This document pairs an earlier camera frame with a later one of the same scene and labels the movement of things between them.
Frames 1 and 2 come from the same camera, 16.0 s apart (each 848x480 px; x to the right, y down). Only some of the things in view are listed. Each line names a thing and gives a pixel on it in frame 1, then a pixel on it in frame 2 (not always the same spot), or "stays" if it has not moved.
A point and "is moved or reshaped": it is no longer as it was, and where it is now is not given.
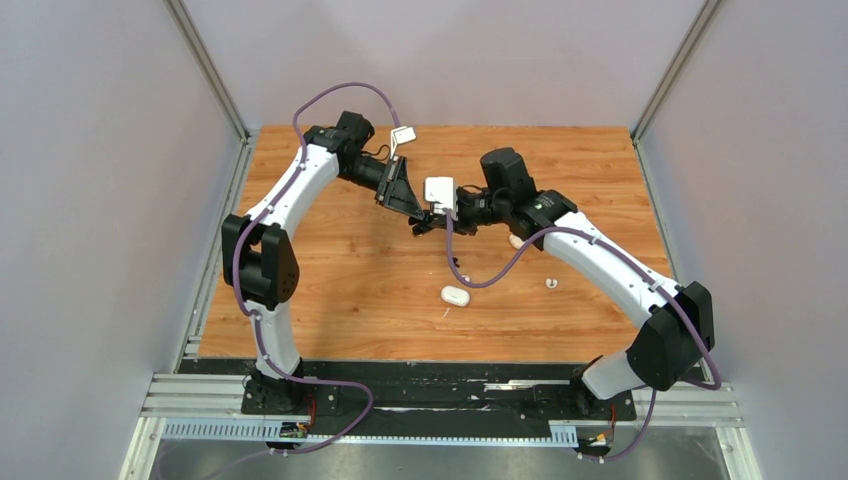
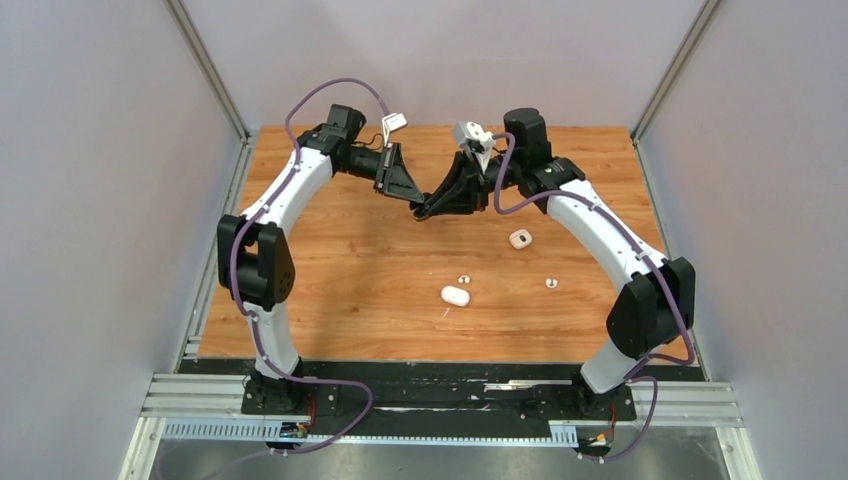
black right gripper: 459,225 to 463,190
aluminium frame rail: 692,404 stays
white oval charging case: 455,295 stays
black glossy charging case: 419,229 is moved or reshaped
